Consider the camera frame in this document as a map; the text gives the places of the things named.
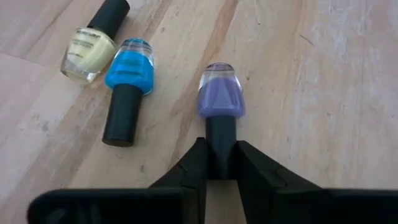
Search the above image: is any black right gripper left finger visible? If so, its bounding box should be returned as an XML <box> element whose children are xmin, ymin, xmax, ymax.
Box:
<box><xmin>27</xmin><ymin>137</ymin><xmax>208</xmax><ymax>224</ymax></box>

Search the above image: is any purple nail polish bottle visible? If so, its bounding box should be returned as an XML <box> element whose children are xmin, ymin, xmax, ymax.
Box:
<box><xmin>196</xmin><ymin>62</ymin><xmax>246</xmax><ymax>180</ymax></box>

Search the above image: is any pale yellow nail polish bottle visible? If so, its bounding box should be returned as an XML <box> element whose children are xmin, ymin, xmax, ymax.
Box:
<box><xmin>60</xmin><ymin>0</ymin><xmax>131</xmax><ymax>85</ymax></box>

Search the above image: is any bright blue nail polish bottle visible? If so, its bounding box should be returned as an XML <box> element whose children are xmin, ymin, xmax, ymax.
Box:
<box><xmin>101</xmin><ymin>37</ymin><xmax>155</xmax><ymax>147</ymax></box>

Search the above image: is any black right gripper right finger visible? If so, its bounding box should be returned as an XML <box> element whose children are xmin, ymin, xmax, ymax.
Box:
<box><xmin>235</xmin><ymin>140</ymin><xmax>398</xmax><ymax>224</ymax></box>

